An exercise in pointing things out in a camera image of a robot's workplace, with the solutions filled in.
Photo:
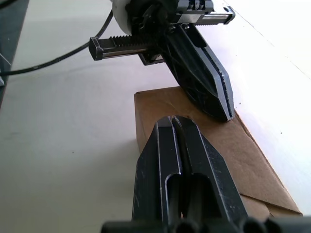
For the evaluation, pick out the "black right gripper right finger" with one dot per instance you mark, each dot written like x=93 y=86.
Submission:
x=213 y=184

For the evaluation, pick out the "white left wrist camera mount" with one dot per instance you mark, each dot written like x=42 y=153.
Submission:
x=121 y=14

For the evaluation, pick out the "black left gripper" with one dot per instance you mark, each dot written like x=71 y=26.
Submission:
x=150 y=21

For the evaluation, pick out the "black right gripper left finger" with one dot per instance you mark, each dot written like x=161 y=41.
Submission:
x=150 y=170

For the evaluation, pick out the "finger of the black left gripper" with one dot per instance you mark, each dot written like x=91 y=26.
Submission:
x=222 y=82

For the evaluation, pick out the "small brown cardboard box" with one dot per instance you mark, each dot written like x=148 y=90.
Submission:
x=230 y=150

